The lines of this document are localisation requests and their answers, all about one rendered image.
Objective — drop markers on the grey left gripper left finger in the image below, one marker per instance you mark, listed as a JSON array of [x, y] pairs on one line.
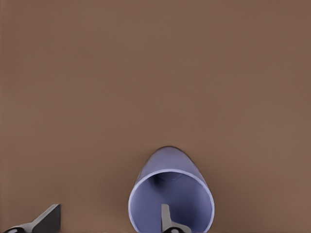
[[46, 219]]

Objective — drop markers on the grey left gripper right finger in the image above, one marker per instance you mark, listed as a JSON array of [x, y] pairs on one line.
[[166, 217]]

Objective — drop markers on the purple cup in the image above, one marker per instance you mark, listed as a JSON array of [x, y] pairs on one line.
[[170, 165]]

